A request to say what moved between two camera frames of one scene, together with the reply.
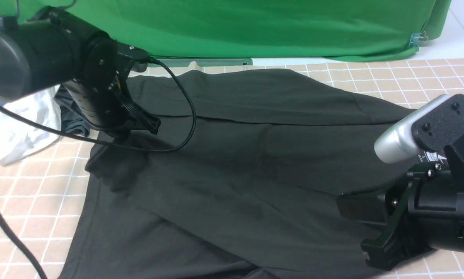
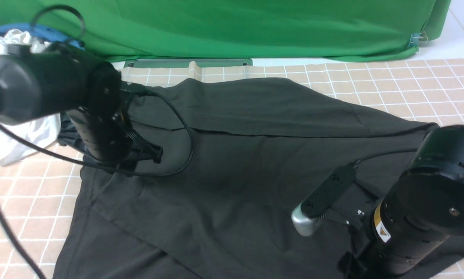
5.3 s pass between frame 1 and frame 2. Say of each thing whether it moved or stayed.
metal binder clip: stayed
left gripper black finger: moved
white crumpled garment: stayed
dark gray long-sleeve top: stayed
